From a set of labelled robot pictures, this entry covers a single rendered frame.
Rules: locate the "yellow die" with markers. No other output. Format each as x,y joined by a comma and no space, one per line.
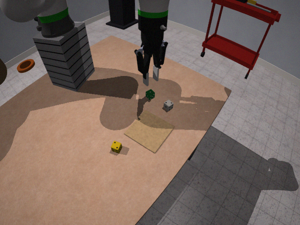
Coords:
116,146

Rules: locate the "grey die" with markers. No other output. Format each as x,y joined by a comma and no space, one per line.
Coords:
168,105

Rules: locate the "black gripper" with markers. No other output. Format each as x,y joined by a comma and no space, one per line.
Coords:
151,46

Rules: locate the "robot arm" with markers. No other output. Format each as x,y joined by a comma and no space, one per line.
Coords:
55,19

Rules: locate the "green die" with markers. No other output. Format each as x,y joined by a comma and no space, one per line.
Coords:
150,94

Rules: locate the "tan flat mat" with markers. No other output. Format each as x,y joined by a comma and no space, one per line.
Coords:
149,130

